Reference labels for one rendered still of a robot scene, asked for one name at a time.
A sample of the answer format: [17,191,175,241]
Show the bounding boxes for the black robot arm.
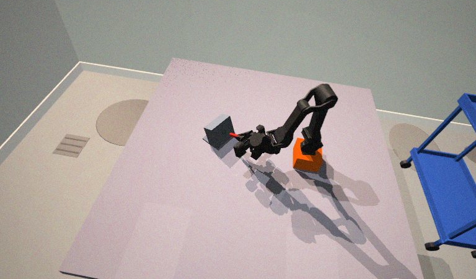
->
[250,84,338,160]

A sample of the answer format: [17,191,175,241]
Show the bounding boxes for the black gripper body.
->
[234,125,265,158]

